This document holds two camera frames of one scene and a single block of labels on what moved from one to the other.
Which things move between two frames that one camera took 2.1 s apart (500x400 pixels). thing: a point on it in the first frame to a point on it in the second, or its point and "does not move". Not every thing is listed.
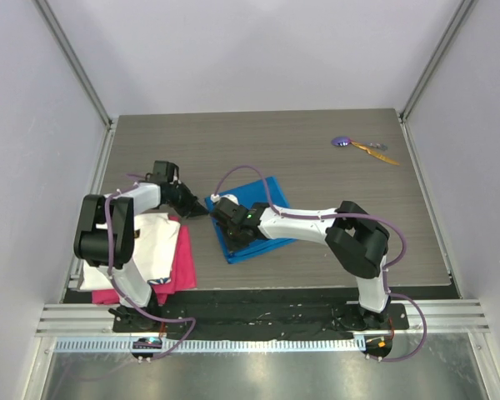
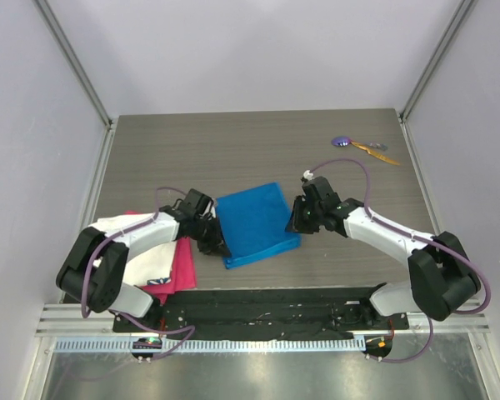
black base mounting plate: [233, 318] does not move
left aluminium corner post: [72, 60] does not move
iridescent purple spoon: [341, 141] does not move
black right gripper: [228, 225] to [302, 214]
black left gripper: [191, 208] to [217, 245]
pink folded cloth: [183, 272] does not move
